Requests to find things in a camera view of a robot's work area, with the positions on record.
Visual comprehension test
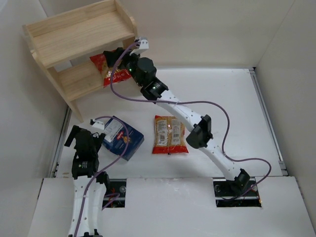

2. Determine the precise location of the red pasta bag label side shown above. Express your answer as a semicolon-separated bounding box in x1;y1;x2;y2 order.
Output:
152;115;189;155

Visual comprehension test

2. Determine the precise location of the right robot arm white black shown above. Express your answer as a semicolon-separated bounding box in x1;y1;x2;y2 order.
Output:
103;47;250;197

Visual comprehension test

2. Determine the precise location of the wooden two-tier shelf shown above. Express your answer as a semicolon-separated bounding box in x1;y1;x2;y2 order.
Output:
23;0;138;122

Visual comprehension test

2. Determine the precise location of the blue pasta box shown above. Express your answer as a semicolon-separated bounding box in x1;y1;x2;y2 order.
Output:
102;117;144;161

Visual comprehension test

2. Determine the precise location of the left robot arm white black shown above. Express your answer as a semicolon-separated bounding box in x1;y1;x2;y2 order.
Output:
65;125;110;237

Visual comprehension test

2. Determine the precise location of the right aluminium table rail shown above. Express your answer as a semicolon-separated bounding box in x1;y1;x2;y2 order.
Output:
249;67;289;176

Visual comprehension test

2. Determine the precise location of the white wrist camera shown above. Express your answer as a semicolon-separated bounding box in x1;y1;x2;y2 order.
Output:
90;119;106;131
130;37;149;55

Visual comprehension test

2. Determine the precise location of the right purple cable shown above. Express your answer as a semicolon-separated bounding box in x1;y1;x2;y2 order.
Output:
110;41;274;198

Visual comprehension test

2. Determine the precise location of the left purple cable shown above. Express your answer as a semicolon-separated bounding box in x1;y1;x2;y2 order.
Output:
73;116;129;237

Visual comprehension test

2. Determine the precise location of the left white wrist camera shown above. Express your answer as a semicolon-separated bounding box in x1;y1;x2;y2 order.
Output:
90;119;106;131

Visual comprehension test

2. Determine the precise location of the red pasta bag front side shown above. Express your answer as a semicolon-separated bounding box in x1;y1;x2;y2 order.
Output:
90;53;131;87

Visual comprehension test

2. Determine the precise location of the purple cable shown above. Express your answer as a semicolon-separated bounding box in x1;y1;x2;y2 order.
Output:
110;41;274;198
73;116;129;237

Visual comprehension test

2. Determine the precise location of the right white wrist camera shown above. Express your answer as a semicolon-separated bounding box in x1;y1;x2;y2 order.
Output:
130;37;149;55

